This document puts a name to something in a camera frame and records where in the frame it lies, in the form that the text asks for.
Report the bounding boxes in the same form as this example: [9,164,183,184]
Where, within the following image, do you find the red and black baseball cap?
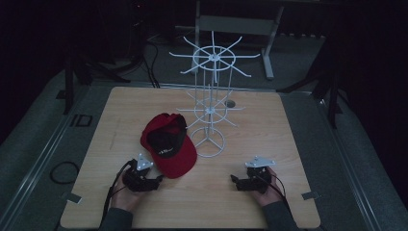
[140,112,198,180]

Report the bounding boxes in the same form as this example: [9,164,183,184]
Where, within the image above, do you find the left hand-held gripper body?
[122,152,158,193]

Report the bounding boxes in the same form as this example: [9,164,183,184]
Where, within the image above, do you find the grey metal table clip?
[61,191,83,205]
[300,191,321,201]

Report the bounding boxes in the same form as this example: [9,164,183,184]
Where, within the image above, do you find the grey metal desk frame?
[191,0,286,81]

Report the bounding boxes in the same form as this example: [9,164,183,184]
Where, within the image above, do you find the person's right hand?
[249,167,286,208]

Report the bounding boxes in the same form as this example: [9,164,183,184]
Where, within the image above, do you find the black floor cables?
[140,38,162,89]

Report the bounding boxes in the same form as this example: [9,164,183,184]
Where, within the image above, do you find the white wire display rack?
[168,30,262,159]

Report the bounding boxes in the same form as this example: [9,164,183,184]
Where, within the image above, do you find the black rectangular floor bracket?
[69,113,94,128]

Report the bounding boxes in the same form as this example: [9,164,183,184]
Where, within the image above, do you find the black cable loop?
[49,160,81,186]

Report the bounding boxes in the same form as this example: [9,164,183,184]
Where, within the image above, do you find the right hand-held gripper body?
[241,155,277,194]

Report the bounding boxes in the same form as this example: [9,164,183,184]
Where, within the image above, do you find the person's left hand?
[110,171,146,214]

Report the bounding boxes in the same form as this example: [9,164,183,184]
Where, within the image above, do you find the black tripod stand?
[56,47,132,116]
[276,41,352,130]

